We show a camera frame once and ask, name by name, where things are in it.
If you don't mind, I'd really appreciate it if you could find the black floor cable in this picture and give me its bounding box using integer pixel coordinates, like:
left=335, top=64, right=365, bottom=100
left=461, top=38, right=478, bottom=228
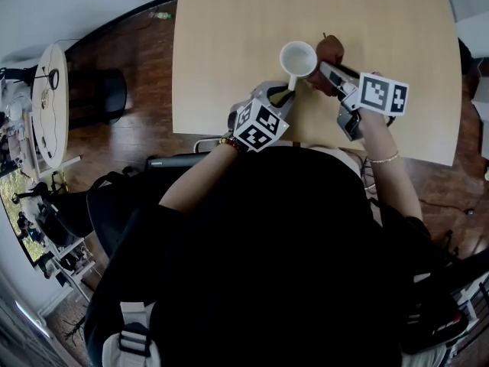
left=419, top=195, right=477, bottom=216

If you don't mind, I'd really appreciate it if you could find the window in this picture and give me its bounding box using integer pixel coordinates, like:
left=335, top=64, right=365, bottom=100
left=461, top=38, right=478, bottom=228
left=0, top=165, right=45, bottom=264

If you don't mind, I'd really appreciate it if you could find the white mug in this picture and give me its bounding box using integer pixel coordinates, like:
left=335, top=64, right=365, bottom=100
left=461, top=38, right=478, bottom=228
left=279, top=41, right=319, bottom=92

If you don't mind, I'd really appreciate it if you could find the black office chair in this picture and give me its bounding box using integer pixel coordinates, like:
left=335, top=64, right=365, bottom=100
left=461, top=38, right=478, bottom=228
left=86, top=151, right=215, bottom=259

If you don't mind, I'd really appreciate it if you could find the white box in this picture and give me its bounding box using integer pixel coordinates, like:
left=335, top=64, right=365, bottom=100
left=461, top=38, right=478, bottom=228
left=471, top=57, right=489, bottom=124

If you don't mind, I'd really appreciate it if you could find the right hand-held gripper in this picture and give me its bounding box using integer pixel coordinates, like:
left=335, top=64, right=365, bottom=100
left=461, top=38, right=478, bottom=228
left=318, top=61, right=410, bottom=142

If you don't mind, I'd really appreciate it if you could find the person's black shirt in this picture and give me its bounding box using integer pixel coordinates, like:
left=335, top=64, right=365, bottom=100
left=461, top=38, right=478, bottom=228
left=83, top=145, right=461, bottom=367

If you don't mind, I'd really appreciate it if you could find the black round stool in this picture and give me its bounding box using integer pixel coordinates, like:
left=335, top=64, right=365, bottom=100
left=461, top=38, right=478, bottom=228
left=67, top=67, right=128, bottom=125

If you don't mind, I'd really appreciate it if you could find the thin gold bracelet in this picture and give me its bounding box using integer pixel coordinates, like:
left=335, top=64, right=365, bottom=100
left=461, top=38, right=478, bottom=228
left=367, top=150, right=400, bottom=164

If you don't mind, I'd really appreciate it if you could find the white wire shelf rack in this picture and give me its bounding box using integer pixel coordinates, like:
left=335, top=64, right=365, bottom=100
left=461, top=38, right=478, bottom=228
left=37, top=238, right=97, bottom=302

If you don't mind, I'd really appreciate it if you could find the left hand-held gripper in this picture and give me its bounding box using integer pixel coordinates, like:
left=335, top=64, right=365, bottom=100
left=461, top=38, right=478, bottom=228
left=228, top=81, right=296, bottom=154

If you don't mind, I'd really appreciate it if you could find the beaded bracelet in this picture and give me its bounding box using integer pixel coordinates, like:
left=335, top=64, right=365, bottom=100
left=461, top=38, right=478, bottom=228
left=218, top=131, right=246, bottom=153

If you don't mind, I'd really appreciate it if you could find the person's right forearm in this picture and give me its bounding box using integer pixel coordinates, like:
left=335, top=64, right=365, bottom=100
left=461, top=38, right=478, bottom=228
left=359, top=109, right=424, bottom=222

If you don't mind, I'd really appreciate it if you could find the person's left forearm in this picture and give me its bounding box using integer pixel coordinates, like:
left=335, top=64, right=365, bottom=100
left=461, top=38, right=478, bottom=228
left=157, top=138, right=242, bottom=214

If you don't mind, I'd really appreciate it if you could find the brown cloth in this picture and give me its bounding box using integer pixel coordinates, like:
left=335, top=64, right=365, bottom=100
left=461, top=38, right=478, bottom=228
left=306, top=32, right=345, bottom=97

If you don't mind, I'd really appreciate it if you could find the white backpack strap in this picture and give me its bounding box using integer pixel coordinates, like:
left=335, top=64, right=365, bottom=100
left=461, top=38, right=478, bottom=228
left=102, top=300, right=162, bottom=367

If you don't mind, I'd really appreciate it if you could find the round white side table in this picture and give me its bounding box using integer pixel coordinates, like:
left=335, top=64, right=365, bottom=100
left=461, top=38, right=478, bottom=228
left=31, top=43, right=70, bottom=170

